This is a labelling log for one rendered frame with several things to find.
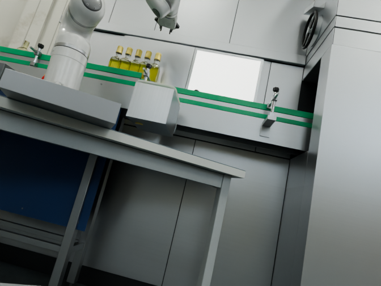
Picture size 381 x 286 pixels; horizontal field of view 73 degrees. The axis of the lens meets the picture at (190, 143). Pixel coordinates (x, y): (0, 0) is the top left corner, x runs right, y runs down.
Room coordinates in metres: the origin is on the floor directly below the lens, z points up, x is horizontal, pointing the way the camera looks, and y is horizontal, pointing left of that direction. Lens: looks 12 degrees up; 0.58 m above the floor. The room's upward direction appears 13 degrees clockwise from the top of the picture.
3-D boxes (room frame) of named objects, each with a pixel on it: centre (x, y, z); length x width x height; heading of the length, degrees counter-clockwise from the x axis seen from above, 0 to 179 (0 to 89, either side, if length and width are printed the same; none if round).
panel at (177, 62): (1.48, 0.13, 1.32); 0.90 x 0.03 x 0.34; 84
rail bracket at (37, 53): (1.25, 0.89, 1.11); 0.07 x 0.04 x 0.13; 174
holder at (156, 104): (1.15, 0.19, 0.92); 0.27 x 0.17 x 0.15; 174
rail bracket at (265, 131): (1.17, -0.34, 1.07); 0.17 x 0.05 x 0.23; 174
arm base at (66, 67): (0.91, 0.51, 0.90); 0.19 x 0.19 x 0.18
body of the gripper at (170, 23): (1.24, 0.28, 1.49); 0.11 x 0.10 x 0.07; 10
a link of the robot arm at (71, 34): (0.93, 0.54, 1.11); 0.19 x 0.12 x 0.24; 36
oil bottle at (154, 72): (1.36, 0.30, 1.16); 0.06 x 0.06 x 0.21; 85
